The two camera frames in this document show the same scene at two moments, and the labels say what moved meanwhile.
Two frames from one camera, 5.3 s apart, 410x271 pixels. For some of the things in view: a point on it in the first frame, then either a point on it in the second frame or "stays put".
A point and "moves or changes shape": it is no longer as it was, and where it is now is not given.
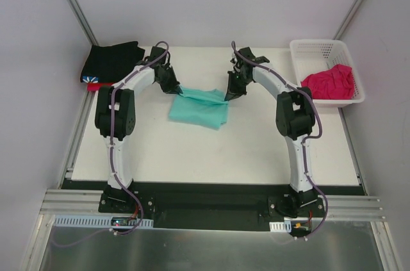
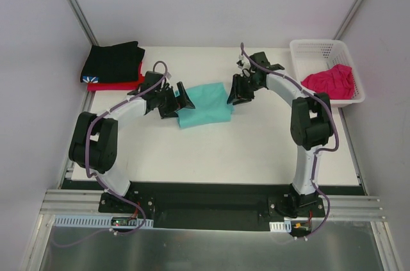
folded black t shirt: [103, 64] stays put
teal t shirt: [201, 108] moves or changes shape
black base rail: [220, 205] stays put
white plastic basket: [310, 56] stays put
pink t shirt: [336, 83] stays put
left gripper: [165, 77] → [171, 104]
